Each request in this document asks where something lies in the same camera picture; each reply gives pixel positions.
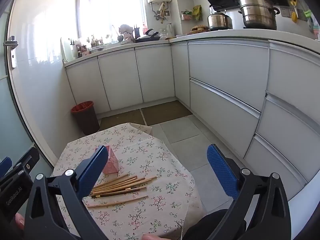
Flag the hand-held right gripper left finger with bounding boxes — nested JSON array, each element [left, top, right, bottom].
[[24, 145, 109, 240]]

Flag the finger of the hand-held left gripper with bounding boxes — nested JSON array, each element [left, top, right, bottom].
[[0, 146, 40, 188], [0, 156, 13, 178]]

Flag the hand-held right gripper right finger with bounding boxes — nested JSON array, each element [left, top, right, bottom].
[[207, 144, 292, 240]]

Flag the pink perforated utensil holder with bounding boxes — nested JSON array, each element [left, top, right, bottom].
[[101, 145, 120, 174]]

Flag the pile of wooden chopsticks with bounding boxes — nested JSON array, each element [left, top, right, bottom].
[[89, 175, 158, 198]]

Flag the tan bamboo chopstick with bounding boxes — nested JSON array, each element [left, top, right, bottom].
[[87, 195, 149, 208]]

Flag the person's left hand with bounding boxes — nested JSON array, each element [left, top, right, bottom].
[[14, 213, 25, 231]]

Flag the white drawer front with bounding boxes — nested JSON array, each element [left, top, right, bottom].
[[187, 41, 270, 112], [266, 40, 320, 107], [254, 93, 320, 182], [189, 78, 262, 158], [243, 133, 308, 202]]

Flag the frosted glass door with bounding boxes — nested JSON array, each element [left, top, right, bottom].
[[0, 0, 54, 170]]

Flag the brown trash bin red liner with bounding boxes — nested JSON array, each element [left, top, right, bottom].
[[71, 101, 101, 136]]

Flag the floral tablecloth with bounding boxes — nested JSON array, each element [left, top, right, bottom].
[[50, 122, 203, 240]]

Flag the brown floor mat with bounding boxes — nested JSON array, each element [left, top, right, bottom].
[[141, 100, 193, 126], [98, 109, 147, 131]]

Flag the narrow white cabinet door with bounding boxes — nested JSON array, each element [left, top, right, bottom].
[[171, 42, 191, 108]]

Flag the translucent cutting board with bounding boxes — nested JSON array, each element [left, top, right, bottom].
[[60, 37, 76, 63]]

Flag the cluster of small bottles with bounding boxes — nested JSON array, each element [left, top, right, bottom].
[[76, 35, 105, 57]]

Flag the white kitchen countertop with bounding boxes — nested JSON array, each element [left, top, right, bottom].
[[62, 28, 320, 68]]

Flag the black frying pan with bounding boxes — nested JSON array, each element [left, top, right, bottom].
[[135, 28, 161, 43]]

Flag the woven trivet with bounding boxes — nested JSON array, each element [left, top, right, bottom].
[[189, 25, 210, 33]]

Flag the grey figurine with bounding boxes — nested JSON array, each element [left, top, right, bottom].
[[119, 24, 133, 35]]

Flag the steel kettle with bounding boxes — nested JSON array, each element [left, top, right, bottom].
[[207, 6, 233, 30]]

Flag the green yellow bag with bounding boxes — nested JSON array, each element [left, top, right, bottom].
[[192, 5, 203, 21]]

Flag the steel steamer pot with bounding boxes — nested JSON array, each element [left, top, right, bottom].
[[237, 0, 281, 31]]

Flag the kitchen window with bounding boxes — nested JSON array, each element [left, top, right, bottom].
[[76, 0, 148, 44]]

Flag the yellow scissors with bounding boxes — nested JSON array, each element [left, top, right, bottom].
[[287, 0, 300, 22]]

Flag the metal door handle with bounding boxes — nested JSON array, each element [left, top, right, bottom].
[[3, 36, 19, 68]]

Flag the grey wall socket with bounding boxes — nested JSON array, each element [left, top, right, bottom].
[[279, 6, 308, 21]]

